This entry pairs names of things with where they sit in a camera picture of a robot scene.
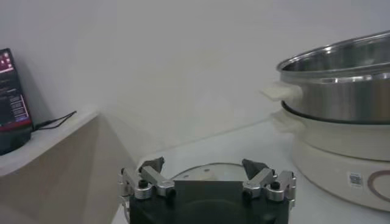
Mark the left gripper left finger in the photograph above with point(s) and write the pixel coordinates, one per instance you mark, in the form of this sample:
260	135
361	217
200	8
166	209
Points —
158	182

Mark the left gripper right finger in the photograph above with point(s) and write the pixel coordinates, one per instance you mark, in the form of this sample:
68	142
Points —
259	182

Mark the round glass pot lid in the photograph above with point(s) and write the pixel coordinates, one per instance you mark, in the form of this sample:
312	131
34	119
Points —
222	171

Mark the stainless steel steamer basket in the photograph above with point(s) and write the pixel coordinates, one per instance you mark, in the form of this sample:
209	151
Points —
335	100

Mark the cream electric cooker base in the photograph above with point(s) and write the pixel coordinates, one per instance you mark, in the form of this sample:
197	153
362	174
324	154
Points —
329	170

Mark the black laptop with dark screen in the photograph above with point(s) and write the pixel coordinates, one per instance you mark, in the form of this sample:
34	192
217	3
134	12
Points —
12	106

